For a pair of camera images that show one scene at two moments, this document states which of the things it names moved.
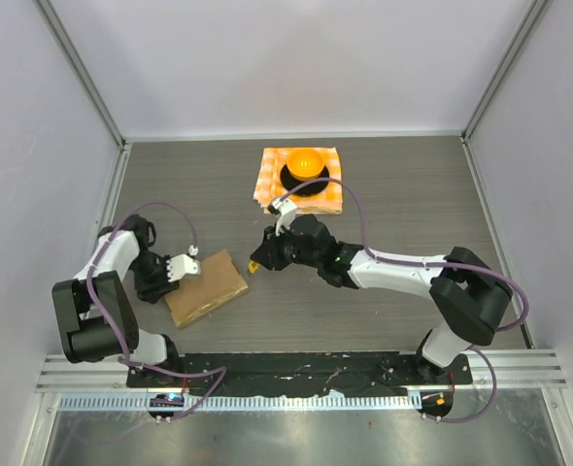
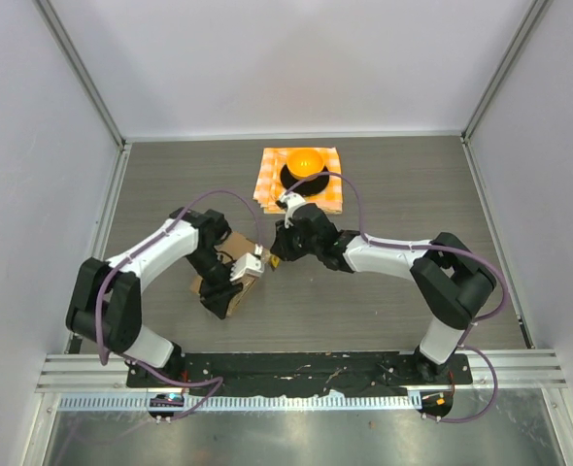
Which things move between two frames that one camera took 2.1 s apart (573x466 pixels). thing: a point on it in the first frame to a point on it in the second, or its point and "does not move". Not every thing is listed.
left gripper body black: (151, 276) to (214, 272)
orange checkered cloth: (268, 184) does not move
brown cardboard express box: (219, 282) to (235, 247)
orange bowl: (305, 164) does not move
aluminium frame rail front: (515, 370) does not move
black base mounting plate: (301, 373) does not move
